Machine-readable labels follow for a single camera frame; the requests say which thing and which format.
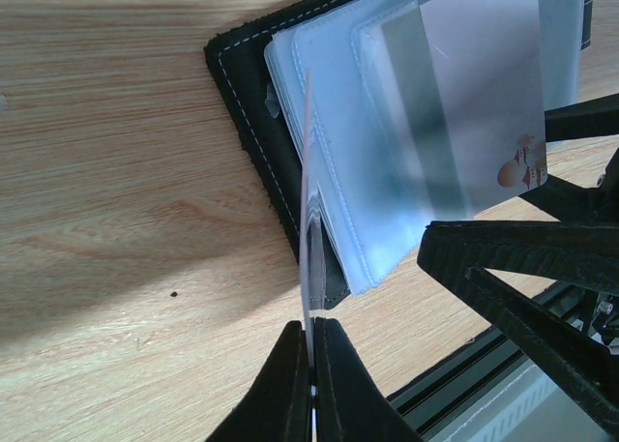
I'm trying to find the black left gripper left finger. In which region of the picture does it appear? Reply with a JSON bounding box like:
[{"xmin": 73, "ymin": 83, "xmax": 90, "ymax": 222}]
[{"xmin": 208, "ymin": 321, "xmax": 311, "ymax": 442}]

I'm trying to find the white slotted cable duct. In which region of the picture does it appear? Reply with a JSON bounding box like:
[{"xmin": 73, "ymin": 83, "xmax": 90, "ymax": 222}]
[{"xmin": 432, "ymin": 364, "xmax": 567, "ymax": 442}]

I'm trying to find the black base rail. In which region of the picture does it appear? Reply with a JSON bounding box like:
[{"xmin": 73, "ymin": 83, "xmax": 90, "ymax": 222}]
[{"xmin": 386, "ymin": 286, "xmax": 601, "ymax": 442}]

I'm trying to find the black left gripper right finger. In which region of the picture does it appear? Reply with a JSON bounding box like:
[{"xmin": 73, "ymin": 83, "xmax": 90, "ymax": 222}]
[{"xmin": 314, "ymin": 317, "xmax": 422, "ymax": 441}]

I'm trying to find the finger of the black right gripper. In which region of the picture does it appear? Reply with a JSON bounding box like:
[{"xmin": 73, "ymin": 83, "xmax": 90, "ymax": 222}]
[
  {"xmin": 418, "ymin": 221, "xmax": 618, "ymax": 437},
  {"xmin": 522, "ymin": 94, "xmax": 618, "ymax": 224}
]

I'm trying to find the black leather card holder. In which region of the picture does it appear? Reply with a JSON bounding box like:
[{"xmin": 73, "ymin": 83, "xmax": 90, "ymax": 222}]
[{"xmin": 205, "ymin": 0, "xmax": 593, "ymax": 309}]

